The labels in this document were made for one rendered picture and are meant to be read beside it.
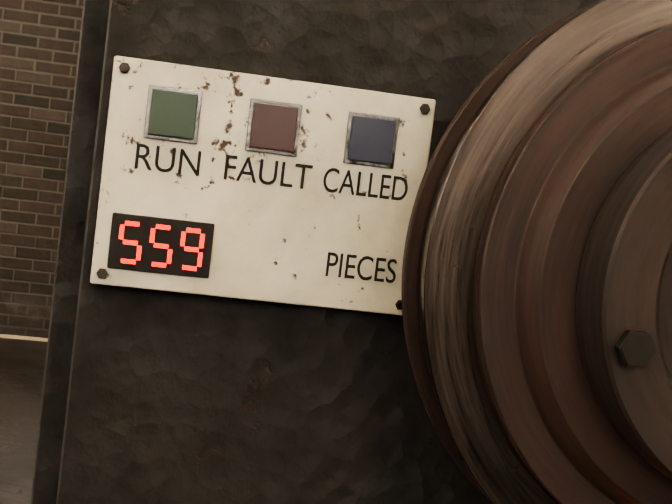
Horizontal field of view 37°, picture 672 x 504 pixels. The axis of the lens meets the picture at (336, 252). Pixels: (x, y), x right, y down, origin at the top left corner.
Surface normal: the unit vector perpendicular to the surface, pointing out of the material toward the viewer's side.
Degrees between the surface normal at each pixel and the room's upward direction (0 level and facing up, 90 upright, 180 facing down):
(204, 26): 90
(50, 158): 90
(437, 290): 90
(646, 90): 45
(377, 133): 90
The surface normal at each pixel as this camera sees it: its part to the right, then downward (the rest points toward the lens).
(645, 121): 0.15, 0.07
